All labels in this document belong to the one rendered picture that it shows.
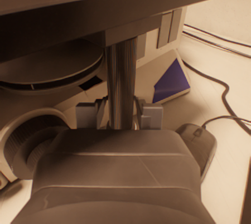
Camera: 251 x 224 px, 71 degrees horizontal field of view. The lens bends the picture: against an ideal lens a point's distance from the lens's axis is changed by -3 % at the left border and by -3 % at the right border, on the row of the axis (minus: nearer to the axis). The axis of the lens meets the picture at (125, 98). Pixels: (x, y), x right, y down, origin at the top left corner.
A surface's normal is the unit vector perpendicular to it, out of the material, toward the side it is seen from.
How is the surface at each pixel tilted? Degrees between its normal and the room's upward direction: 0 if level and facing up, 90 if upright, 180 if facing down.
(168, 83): 48
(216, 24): 90
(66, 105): 53
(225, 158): 0
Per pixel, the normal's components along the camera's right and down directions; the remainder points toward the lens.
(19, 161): 0.71, 0.47
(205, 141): 0.46, -0.69
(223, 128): 0.02, -0.76
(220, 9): -0.71, 0.44
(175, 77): 0.53, -0.15
